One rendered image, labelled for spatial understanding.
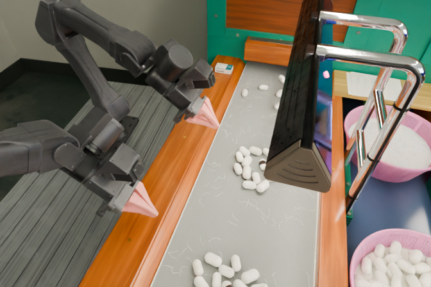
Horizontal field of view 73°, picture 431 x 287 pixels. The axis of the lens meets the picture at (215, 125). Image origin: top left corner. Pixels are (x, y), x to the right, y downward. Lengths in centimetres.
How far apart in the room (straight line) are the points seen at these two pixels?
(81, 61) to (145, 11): 132
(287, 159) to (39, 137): 36
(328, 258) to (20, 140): 57
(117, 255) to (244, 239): 26
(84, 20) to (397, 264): 84
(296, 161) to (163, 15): 183
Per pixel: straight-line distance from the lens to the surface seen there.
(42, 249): 84
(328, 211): 72
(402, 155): 96
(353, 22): 66
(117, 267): 65
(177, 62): 61
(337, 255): 67
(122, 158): 51
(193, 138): 82
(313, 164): 35
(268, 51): 109
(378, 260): 73
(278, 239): 69
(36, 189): 96
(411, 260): 77
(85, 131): 57
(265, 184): 73
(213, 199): 72
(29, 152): 50
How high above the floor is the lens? 134
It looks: 42 degrees down
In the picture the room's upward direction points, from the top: straight up
